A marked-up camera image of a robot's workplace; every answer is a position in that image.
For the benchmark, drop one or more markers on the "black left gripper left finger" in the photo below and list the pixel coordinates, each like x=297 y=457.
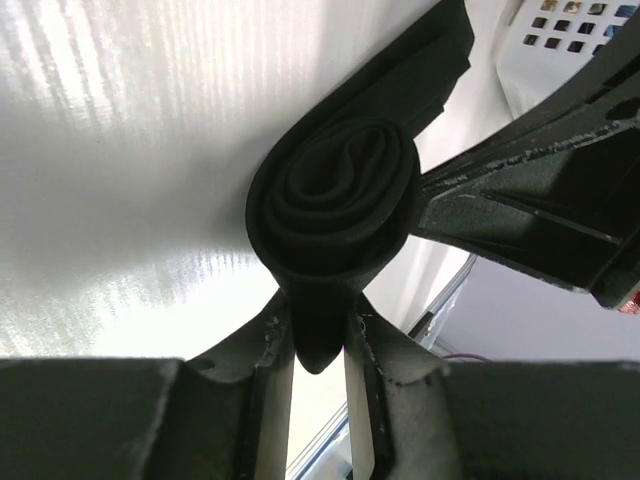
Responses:
x=227 y=414

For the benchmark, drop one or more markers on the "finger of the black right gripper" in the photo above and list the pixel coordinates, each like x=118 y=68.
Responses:
x=554 y=194

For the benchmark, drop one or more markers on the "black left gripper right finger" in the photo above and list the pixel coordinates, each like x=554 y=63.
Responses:
x=399 y=425

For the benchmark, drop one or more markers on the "black tie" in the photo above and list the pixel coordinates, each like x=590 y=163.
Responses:
x=334 y=200

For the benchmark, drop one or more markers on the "white plastic basket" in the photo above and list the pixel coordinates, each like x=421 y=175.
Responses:
x=547 y=42

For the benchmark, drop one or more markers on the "aluminium mounting rail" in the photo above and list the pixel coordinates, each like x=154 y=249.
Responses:
x=319 y=443

